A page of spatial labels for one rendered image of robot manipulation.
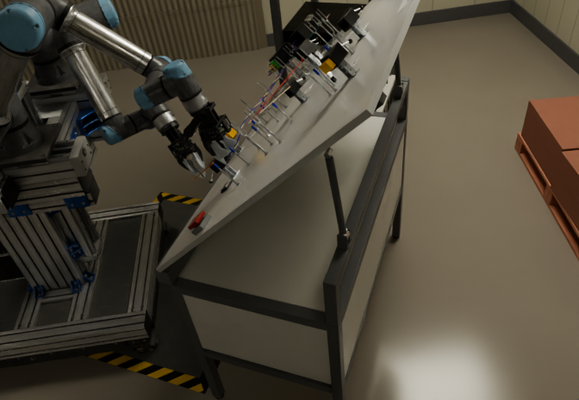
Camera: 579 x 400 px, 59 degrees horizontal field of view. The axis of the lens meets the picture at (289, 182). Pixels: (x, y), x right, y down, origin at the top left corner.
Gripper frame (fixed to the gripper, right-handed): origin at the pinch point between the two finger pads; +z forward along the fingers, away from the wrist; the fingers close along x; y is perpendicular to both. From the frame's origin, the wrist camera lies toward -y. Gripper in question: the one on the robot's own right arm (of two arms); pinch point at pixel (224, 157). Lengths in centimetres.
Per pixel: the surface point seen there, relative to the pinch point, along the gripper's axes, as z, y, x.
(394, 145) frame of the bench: 48, 29, 62
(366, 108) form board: -24, 69, -29
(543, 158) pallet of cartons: 131, 73, 148
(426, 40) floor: 119, -25, 325
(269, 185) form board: -8.9, 37.4, -30.5
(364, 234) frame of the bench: 47, 31, 8
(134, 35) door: 4, -240, 232
